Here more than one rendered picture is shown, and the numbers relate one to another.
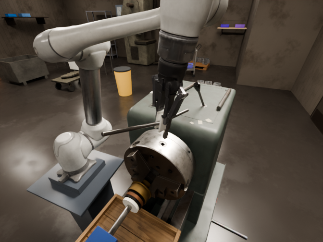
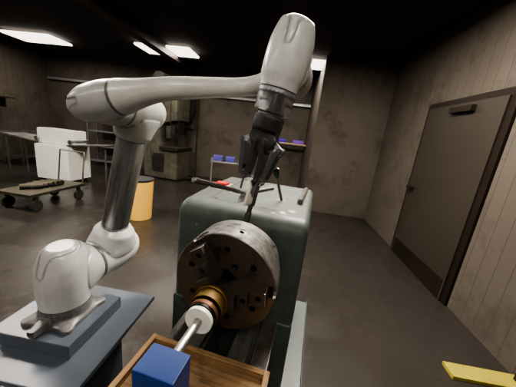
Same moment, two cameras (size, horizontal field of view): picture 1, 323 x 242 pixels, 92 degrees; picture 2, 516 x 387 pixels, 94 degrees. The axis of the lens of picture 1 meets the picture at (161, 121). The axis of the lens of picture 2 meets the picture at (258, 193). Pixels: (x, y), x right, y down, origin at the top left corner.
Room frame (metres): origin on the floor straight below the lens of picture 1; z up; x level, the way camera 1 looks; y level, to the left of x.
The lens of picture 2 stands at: (-0.18, 0.14, 1.52)
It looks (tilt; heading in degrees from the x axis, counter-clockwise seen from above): 14 degrees down; 344
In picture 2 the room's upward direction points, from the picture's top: 7 degrees clockwise
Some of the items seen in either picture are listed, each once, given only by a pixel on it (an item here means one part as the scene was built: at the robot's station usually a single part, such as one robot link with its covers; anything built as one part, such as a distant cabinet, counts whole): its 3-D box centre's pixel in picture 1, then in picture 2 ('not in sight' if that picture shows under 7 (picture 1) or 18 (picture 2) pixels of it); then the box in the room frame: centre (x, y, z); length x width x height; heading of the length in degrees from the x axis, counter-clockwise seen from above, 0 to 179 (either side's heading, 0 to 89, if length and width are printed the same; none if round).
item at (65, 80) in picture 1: (72, 70); (46, 177); (4.38, 2.45, 0.41); 1.06 x 0.61 x 0.83; 161
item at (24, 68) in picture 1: (24, 69); not in sight; (4.81, 4.15, 0.33); 0.95 x 0.80 x 0.65; 160
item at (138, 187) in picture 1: (139, 193); (209, 305); (0.35, 0.09, 1.08); 0.09 x 0.09 x 0.09; 62
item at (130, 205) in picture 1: (120, 219); (186, 339); (0.26, 0.14, 1.08); 0.13 x 0.07 x 0.07; 152
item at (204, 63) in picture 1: (195, 62); not in sight; (6.43, -1.33, 0.15); 1.07 x 0.76 x 0.30; 69
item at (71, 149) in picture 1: (71, 149); (66, 270); (0.72, 0.56, 0.97); 0.18 x 0.16 x 0.22; 151
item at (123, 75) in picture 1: (123, 81); (140, 198); (3.76, 0.93, 0.32); 0.40 x 0.40 x 0.64
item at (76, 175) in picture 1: (74, 167); (61, 309); (0.69, 0.58, 0.83); 0.22 x 0.18 x 0.06; 159
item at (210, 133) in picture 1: (184, 125); (254, 233); (0.85, -0.16, 1.06); 0.59 x 0.48 x 0.39; 152
